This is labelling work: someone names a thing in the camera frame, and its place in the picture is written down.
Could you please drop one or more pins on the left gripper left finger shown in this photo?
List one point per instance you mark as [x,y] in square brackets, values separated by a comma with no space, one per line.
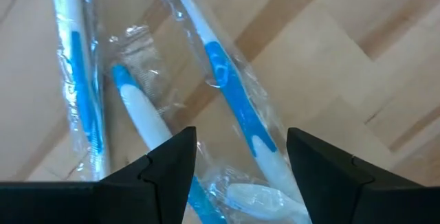
[120,200]

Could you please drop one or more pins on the blue toothbrush in clear wrapper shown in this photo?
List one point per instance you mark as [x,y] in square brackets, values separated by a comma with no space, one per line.
[80,97]
[141,110]
[233,93]

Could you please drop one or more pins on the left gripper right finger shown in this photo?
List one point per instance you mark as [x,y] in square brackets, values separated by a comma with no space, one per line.
[361,196]

